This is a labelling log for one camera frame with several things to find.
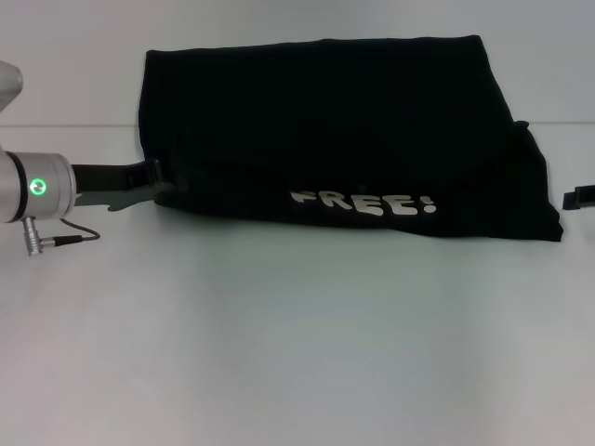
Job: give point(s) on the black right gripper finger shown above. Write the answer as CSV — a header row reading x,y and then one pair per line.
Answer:
x,y
578,197

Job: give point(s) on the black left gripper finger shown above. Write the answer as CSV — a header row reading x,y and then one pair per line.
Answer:
x,y
158,191
154,171

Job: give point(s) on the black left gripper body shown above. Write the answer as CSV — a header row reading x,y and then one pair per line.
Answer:
x,y
107,179

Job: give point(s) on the black shirt with white print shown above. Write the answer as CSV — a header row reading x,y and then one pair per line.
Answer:
x,y
348,139

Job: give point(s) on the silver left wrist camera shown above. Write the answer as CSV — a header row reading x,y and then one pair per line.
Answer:
x,y
8,86

